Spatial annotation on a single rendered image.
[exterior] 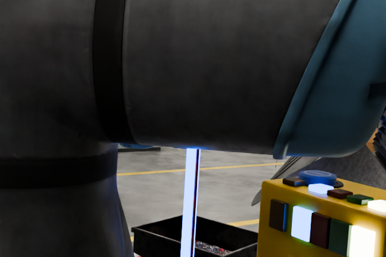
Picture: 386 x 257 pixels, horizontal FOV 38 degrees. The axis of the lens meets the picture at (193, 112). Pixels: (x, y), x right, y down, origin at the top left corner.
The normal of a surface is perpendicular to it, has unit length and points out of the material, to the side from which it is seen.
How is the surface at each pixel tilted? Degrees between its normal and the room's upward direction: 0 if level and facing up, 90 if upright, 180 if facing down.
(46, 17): 84
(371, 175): 55
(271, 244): 90
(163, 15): 81
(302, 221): 90
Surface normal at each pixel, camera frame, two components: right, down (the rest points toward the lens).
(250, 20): -0.11, -0.09
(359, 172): -0.25, -0.52
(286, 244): -0.82, 0.00
